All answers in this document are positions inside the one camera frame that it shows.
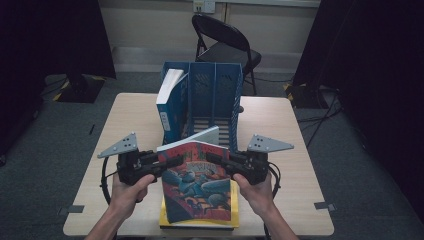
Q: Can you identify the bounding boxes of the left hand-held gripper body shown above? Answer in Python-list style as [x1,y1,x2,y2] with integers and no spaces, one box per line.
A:
[97,131,164,186]

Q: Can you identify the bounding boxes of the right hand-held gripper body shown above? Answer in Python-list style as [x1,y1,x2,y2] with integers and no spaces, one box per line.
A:
[229,133,295,186]

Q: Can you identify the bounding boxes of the red illustrated book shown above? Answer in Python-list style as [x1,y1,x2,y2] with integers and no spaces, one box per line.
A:
[156,125,233,224]

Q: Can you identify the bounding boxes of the yellow book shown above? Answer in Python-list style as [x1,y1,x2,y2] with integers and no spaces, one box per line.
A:
[159,179,240,229]

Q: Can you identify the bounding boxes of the blue book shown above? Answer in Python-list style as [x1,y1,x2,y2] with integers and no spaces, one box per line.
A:
[155,68,189,146]

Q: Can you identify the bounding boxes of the blue plastic file rack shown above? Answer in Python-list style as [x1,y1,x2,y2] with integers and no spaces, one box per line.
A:
[160,60,244,154]

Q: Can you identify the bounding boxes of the person's left hand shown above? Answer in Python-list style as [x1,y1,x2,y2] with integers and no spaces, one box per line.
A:
[109,172,156,220]

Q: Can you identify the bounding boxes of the person's right hand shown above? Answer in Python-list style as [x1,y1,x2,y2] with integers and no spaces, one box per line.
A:
[232,172,277,218]

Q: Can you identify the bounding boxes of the grey tape strip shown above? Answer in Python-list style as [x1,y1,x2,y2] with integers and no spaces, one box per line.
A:
[58,204,85,216]
[313,201,337,213]

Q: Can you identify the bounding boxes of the black stand base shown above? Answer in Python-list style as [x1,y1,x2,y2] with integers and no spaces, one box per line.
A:
[283,81,331,109]
[51,73,107,104]

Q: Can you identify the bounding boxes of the black folding chair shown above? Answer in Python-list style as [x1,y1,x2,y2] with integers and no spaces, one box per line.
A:
[191,13,263,98]

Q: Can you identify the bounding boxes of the black curtain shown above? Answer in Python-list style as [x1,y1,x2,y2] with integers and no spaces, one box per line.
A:
[293,0,424,223]
[0,0,118,158]

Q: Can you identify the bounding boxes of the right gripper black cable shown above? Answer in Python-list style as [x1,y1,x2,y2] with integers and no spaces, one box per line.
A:
[263,162,282,240]

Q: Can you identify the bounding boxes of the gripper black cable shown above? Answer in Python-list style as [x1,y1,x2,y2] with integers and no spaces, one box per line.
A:
[100,156,118,205]
[263,162,282,240]

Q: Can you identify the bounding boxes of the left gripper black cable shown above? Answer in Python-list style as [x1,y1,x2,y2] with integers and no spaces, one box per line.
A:
[100,156,118,205]

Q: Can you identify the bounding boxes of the black floor cables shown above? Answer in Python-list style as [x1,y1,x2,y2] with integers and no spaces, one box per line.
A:
[296,88,344,149]

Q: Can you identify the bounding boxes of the white wall socket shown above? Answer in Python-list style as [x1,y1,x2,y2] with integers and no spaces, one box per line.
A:
[193,0,217,14]

